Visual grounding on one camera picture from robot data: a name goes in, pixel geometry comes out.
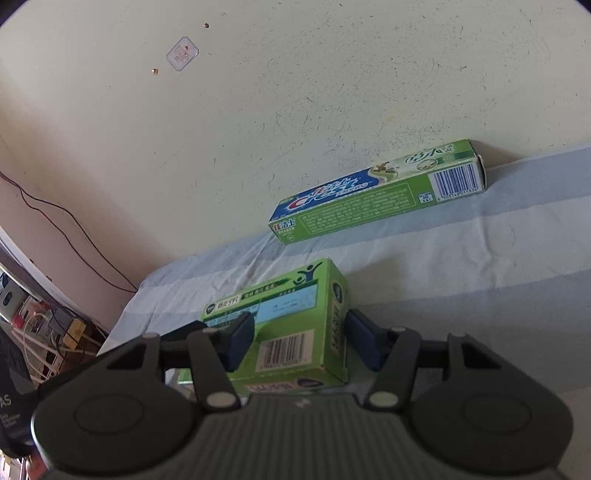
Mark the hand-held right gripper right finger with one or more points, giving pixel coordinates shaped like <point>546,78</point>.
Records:
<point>364,344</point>

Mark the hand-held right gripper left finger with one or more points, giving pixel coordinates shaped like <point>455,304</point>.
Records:
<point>240,344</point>

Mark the green medicine box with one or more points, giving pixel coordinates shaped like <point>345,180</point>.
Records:
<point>300,300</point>

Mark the green toothpaste box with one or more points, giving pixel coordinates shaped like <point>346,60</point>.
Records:
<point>369,196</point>

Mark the black bag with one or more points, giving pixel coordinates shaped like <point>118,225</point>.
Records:
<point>14,397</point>

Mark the square wall sticker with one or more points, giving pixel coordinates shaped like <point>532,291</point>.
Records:
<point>183,54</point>

